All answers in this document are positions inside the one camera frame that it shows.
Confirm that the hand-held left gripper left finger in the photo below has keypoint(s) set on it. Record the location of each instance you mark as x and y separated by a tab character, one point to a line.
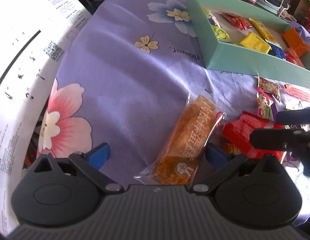
98	153

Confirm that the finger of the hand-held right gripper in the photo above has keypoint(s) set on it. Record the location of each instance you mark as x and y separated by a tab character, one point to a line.
295	116
270	137

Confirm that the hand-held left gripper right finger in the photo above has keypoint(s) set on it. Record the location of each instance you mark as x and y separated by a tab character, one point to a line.
216	156

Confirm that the purple and white snack packet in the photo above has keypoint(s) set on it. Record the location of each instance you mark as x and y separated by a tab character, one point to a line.
291	160

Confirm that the pink long snack packet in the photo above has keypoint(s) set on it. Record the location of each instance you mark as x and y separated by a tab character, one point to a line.
300	93

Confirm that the red foil snack packet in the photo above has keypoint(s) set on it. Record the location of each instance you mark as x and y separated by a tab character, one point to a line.
237	130

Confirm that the clear-wrapped orange pastry packet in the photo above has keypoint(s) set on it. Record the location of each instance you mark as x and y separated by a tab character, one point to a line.
187	135

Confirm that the red cartoon candy packet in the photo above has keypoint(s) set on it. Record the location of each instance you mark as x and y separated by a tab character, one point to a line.
266	92

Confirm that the orange-red long snack packet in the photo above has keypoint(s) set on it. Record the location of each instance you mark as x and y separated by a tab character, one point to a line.
295	57

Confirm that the blue snack packet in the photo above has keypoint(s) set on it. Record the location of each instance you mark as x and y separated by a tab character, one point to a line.
276	51

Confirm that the large orange snack packet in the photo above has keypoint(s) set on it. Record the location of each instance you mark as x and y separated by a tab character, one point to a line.
295	41

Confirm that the mint green cardboard box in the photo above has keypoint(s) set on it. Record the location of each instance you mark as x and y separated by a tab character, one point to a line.
235	60

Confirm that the gold foil snack packet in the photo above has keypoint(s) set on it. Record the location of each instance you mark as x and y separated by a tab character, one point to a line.
254	42

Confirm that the yellow packet with green logo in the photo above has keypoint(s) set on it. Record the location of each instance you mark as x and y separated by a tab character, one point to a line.
262	30

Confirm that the small red snack packet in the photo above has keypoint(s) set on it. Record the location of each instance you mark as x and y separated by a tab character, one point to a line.
235	21

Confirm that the purple floral cloth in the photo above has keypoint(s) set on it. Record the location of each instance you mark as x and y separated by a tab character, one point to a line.
120	80

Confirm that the beige cloth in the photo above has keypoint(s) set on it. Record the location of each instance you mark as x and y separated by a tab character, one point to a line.
286	12

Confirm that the white instruction sheet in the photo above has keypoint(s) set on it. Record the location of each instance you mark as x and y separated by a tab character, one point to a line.
19	55

